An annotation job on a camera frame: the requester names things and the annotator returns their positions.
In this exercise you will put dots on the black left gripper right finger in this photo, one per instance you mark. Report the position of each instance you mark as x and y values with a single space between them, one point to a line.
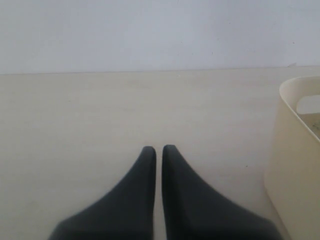
193 210

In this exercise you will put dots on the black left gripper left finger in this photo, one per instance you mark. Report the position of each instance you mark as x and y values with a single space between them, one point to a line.
124 213

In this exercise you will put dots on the cream plastic bin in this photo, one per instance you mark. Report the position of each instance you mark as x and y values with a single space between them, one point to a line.
292 176

